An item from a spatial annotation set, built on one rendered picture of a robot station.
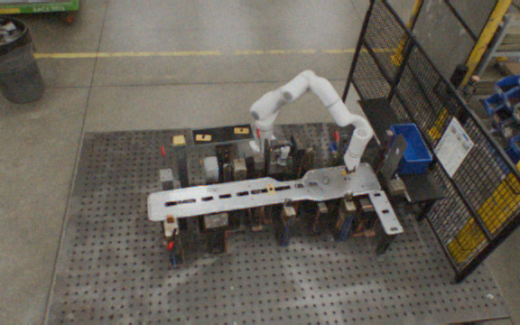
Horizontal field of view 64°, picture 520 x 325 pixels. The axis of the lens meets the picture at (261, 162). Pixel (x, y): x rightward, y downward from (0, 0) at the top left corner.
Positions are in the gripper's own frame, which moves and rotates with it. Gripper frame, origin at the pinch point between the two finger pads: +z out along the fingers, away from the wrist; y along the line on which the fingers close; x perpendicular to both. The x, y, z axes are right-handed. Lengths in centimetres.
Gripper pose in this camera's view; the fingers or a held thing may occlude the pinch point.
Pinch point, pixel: (348, 169)
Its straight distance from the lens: 252.5
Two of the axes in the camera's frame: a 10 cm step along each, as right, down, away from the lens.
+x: 9.7, -1.2, 1.9
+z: -0.7, 6.4, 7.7
